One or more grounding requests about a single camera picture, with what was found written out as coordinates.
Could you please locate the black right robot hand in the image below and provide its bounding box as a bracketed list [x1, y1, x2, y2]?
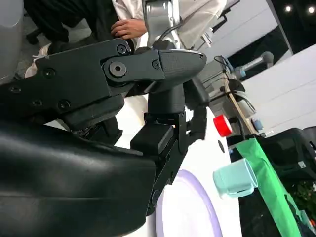
[0, 38, 211, 237]

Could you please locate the lilac plate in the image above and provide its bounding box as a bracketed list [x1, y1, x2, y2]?
[155, 169, 224, 237]

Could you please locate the black office chair base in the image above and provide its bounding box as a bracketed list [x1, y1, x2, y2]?
[26, 26, 42, 45]

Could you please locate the grey rounded machine housing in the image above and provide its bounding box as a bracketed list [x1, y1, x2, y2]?
[0, 0, 24, 84]

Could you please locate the person's hand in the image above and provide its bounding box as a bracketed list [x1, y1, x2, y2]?
[110, 19, 149, 40]

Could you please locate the red round button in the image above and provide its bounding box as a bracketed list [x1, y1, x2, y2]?
[213, 114, 233, 137]

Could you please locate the pale green mug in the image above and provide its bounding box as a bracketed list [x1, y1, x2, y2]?
[213, 158, 259, 200]

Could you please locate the wooden desk edge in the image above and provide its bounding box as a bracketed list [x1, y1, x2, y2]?
[223, 79, 258, 136]

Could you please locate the green cloth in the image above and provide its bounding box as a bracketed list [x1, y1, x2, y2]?
[236, 138, 309, 237]

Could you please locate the person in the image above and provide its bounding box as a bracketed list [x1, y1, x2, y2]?
[24, 0, 228, 79]

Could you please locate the black equipment case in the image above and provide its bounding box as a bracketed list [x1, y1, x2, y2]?
[227, 127, 316, 180]

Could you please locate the black cable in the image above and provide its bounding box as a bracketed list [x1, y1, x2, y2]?
[158, 22, 184, 43]

